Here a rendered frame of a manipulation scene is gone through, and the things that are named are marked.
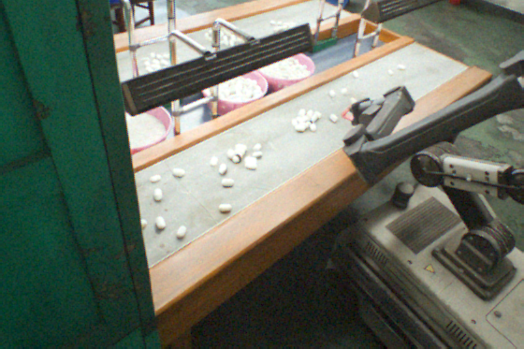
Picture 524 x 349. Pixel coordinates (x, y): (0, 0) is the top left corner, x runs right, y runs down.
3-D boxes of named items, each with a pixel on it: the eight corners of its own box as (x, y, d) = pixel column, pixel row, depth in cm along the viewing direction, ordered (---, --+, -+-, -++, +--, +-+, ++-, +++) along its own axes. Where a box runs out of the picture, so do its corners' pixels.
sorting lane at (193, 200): (466, 71, 197) (468, 66, 195) (123, 290, 93) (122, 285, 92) (413, 46, 212) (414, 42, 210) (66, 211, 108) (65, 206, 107)
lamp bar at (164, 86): (314, 49, 126) (318, 27, 121) (131, 119, 90) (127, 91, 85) (296, 39, 130) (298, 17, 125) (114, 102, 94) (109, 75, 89)
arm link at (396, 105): (382, 174, 90) (356, 133, 88) (360, 181, 93) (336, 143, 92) (420, 107, 122) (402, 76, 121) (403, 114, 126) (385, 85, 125)
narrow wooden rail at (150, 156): (409, 57, 216) (415, 38, 209) (71, 226, 112) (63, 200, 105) (400, 53, 219) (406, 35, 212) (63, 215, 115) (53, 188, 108)
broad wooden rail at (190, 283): (476, 106, 200) (493, 73, 188) (155, 356, 96) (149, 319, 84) (455, 94, 206) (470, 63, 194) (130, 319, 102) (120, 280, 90)
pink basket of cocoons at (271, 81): (323, 86, 180) (327, 67, 174) (281, 106, 165) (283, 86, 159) (281, 62, 193) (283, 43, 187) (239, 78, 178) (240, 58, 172)
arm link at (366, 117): (416, 108, 121) (401, 83, 120) (398, 126, 115) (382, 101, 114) (386, 119, 131) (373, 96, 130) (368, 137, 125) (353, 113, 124)
